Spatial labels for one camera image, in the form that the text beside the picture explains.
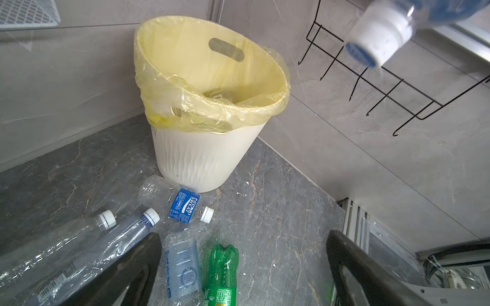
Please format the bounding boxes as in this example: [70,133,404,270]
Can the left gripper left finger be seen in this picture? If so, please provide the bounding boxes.
[61,233,162,305]

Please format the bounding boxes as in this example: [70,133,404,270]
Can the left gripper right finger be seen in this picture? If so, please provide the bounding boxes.
[326,230,429,305]

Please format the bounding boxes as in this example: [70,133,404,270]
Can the clear bottle blue label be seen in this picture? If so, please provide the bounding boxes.
[138,175,214,224]

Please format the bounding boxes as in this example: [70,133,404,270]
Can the clear bottle white cap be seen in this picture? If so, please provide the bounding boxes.
[1,210,117,295]

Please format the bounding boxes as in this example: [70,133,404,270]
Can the pocari sweat bottle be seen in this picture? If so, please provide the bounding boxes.
[345,0,489,68]

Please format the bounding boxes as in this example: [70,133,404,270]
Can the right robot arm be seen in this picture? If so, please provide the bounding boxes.
[404,239,489,305]

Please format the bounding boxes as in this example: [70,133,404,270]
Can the white bin with yellow bag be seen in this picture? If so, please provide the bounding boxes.
[134,16,290,193]

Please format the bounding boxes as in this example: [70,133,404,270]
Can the clear blue tinted bottle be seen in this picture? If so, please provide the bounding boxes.
[164,229,204,305]

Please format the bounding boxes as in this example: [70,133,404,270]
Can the green sprite bottle right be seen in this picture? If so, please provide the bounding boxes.
[203,244,239,306]

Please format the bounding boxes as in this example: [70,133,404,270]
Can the black wire hook rack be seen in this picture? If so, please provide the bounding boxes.
[297,0,490,137]

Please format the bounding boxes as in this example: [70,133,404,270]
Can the white wire mesh basket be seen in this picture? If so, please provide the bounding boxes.
[1,0,61,31]

